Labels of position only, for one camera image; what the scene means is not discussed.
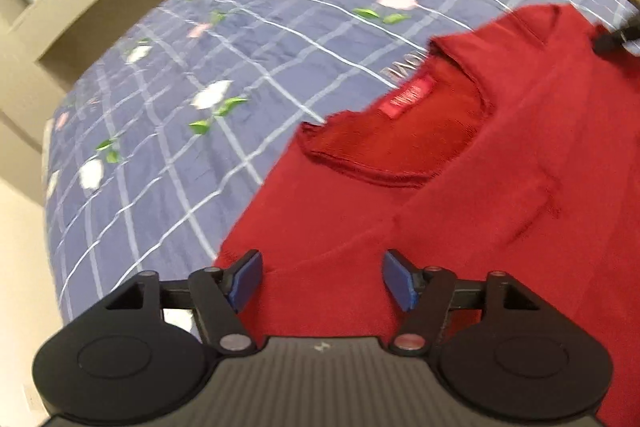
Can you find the red long-sleeve sweater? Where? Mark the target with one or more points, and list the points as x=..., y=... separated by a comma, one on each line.
x=514, y=147

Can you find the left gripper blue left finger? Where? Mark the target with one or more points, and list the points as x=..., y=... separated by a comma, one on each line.
x=218, y=296

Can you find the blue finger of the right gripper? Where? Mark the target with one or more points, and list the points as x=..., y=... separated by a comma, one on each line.
x=608, y=41

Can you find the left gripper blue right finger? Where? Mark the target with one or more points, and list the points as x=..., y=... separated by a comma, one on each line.
x=424, y=295

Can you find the blue checked floral quilt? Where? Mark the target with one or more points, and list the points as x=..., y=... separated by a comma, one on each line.
x=165, y=139

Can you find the beige built-in cabinet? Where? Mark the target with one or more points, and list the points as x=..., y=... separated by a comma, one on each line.
x=45, y=48

